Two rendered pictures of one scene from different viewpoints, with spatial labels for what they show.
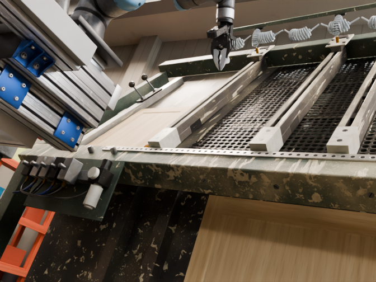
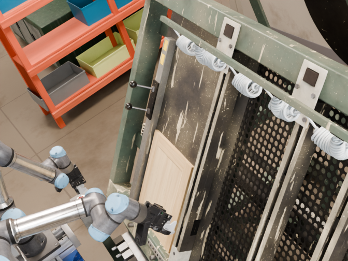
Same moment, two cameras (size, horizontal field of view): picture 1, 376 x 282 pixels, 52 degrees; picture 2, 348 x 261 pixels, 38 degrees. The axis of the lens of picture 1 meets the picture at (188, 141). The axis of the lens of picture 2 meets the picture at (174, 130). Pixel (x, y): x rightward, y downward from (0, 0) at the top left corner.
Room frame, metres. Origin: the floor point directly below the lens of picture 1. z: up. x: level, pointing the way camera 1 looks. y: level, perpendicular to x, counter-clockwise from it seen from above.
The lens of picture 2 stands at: (0.36, -0.91, 2.85)
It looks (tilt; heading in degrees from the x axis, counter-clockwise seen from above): 39 degrees down; 35
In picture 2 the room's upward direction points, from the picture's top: 22 degrees counter-clockwise
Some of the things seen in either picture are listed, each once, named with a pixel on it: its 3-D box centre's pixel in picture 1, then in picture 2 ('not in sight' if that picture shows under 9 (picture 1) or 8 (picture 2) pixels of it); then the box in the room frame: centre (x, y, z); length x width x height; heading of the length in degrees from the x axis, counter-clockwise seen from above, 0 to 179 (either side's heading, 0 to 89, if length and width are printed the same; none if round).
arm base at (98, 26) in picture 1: (84, 31); not in sight; (1.08, 0.44, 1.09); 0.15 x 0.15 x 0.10
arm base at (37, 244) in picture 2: not in sight; (28, 239); (1.36, 0.85, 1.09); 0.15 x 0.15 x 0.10
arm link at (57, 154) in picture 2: not in sight; (59, 157); (1.77, 0.81, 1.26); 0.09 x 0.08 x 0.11; 155
